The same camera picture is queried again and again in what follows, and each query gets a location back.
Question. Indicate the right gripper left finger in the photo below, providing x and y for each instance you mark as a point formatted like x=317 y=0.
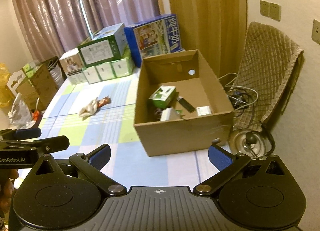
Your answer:
x=89 y=168

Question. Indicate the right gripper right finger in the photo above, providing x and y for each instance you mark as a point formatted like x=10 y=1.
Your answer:
x=229 y=166

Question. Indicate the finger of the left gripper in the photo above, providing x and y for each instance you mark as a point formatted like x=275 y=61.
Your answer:
x=50 y=145
x=20 y=134

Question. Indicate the white waffle cloth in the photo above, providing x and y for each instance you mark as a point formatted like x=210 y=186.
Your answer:
x=89 y=110

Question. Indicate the white green medicine box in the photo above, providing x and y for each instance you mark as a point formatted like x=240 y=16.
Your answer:
x=204 y=110

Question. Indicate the white square plastic box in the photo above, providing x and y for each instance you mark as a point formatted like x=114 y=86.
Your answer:
x=170 y=114

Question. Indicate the clear snack sachet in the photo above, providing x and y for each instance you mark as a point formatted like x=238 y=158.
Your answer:
x=158 y=113

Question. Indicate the black lighter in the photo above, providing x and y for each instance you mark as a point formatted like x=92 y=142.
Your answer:
x=185 y=104

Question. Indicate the left hand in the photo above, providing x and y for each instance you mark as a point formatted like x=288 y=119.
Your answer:
x=7 y=188

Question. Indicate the white plastic bag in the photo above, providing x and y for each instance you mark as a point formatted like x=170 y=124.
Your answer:
x=19 y=115

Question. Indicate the steel kettle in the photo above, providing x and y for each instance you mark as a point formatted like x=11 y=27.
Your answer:
x=248 y=142

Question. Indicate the yellow plastic bag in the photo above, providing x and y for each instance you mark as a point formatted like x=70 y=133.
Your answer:
x=5 y=96

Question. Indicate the checkered tablecloth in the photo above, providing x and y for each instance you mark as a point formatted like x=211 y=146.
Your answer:
x=113 y=124

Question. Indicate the brown cardboard box on floor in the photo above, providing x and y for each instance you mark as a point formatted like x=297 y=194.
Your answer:
x=37 y=82

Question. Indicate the red snack packet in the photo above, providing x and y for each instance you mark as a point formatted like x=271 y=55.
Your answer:
x=104 y=101

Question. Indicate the left tissue pack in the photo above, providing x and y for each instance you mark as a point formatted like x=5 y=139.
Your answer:
x=91 y=75

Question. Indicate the tissue pack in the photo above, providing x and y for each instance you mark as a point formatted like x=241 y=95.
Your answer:
x=123 y=67
x=105 y=71
x=91 y=75

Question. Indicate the white beige product box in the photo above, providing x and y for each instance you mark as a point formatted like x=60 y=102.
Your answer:
x=72 y=65

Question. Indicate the middle tissue pack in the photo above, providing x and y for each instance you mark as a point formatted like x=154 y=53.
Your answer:
x=105 y=71

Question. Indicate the right tissue pack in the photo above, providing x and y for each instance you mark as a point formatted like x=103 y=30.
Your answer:
x=123 y=67

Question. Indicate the quilted brown chair cushion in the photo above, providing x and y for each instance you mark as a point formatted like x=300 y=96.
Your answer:
x=266 y=67

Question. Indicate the green printed box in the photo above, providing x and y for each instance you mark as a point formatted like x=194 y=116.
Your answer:
x=105 y=45

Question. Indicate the blue milk carton box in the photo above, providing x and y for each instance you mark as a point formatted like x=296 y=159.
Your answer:
x=155 y=36

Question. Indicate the wooden door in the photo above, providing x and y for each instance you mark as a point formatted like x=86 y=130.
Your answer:
x=217 y=28

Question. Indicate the single wall socket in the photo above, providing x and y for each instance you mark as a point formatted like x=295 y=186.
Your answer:
x=315 y=35

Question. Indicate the double wall socket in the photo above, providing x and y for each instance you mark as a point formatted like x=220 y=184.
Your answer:
x=270 y=10

